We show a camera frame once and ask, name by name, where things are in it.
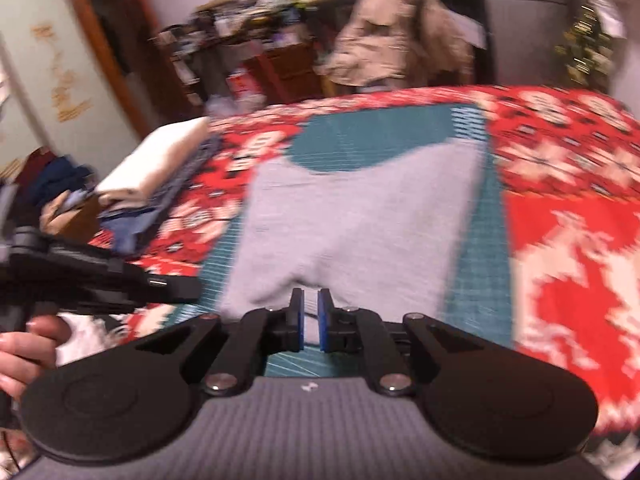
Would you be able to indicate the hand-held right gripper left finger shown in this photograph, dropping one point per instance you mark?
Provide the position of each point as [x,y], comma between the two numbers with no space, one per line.
[300,320]

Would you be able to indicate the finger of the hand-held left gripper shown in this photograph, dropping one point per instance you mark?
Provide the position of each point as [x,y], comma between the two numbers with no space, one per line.
[130,285]

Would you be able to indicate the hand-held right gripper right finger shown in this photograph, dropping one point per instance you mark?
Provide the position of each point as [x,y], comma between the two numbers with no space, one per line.
[325,320]

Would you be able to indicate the grey polo shirt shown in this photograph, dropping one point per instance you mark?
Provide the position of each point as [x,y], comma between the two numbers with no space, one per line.
[350,220]

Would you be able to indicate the pile of dark clothes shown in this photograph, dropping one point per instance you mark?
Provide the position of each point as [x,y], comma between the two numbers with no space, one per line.
[55,175]

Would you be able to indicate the person's left hand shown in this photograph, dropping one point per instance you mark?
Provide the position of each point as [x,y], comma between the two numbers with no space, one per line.
[25,355]

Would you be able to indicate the blue folded jeans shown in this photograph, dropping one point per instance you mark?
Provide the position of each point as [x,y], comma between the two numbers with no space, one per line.
[125,230]

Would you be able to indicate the dark grey folded knit garment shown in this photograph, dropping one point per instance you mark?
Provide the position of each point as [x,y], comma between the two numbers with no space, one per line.
[185,170]

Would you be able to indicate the green cutting mat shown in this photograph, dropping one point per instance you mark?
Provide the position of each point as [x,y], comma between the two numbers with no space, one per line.
[380,135]

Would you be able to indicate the red patterned blanket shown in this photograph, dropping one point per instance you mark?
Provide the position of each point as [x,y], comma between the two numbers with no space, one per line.
[550,220]

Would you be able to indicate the wooden drawer cabinet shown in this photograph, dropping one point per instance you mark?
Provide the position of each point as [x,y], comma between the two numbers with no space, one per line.
[290,70]

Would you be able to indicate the cluttered dark desk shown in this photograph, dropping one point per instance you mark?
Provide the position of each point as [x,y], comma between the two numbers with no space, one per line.
[240,10]

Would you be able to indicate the beige jacket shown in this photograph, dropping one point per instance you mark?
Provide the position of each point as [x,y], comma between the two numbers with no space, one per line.
[395,30]

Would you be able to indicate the grey refrigerator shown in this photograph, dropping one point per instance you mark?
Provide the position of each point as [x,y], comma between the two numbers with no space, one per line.
[525,35]

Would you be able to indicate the decorated Christmas tree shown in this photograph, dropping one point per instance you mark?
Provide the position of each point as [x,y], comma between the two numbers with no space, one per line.
[585,45]

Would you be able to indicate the white hanging cloth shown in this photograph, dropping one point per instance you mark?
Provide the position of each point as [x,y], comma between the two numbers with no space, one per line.
[607,15]

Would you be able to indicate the wooden door frame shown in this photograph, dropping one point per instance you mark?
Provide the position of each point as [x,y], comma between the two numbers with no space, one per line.
[102,45]

